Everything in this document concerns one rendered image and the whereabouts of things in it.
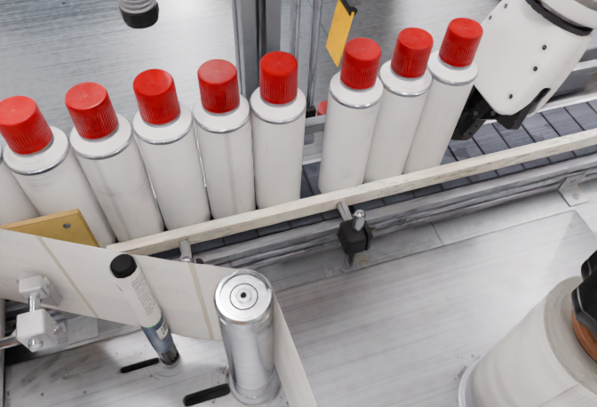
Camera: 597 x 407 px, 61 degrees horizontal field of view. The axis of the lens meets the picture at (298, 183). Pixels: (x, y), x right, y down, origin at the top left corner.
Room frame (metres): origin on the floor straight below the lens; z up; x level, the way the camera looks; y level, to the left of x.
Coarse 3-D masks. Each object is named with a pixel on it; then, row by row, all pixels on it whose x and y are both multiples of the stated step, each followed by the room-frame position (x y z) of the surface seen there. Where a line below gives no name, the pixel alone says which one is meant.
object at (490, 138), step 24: (528, 120) 0.49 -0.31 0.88; (552, 120) 0.50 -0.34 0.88; (576, 120) 0.50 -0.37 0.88; (456, 144) 0.44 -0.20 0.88; (480, 144) 0.44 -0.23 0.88; (504, 144) 0.45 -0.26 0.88; (528, 144) 0.45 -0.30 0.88; (312, 168) 0.39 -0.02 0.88; (504, 168) 0.41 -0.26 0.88; (528, 168) 0.41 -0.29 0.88; (312, 192) 0.35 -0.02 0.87; (408, 192) 0.36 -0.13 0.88; (432, 192) 0.36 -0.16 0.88; (312, 216) 0.32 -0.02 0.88; (336, 216) 0.32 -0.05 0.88; (216, 240) 0.28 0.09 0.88; (240, 240) 0.28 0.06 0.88
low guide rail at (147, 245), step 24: (552, 144) 0.42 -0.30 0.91; (576, 144) 0.43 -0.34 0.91; (432, 168) 0.37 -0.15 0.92; (456, 168) 0.37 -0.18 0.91; (480, 168) 0.38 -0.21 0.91; (336, 192) 0.33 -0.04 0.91; (360, 192) 0.33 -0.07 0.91; (384, 192) 0.34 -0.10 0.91; (240, 216) 0.29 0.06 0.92; (264, 216) 0.29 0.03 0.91; (288, 216) 0.30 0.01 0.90; (144, 240) 0.25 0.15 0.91; (168, 240) 0.25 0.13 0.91; (192, 240) 0.26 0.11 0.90
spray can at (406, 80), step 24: (408, 48) 0.37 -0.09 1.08; (432, 48) 0.38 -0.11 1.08; (384, 72) 0.38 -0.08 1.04; (408, 72) 0.36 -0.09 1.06; (384, 96) 0.36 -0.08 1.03; (408, 96) 0.35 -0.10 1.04; (384, 120) 0.36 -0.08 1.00; (408, 120) 0.36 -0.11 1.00; (384, 144) 0.36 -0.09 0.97; (408, 144) 0.36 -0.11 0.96; (384, 168) 0.36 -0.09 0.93
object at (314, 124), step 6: (588, 60) 0.52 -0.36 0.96; (594, 60) 0.52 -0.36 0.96; (576, 66) 0.51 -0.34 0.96; (582, 66) 0.51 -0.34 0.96; (588, 66) 0.51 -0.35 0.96; (594, 66) 0.51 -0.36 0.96; (570, 72) 0.50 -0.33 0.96; (576, 72) 0.50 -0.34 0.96; (582, 72) 0.51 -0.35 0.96; (588, 72) 0.51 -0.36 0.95; (594, 72) 0.51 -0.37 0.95; (306, 120) 0.39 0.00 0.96; (312, 120) 0.39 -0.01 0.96; (318, 120) 0.39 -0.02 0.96; (324, 120) 0.39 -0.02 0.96; (306, 126) 0.38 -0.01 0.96; (312, 126) 0.38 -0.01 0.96; (318, 126) 0.38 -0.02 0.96; (306, 132) 0.38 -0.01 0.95; (312, 132) 0.38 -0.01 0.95; (144, 162) 0.32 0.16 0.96
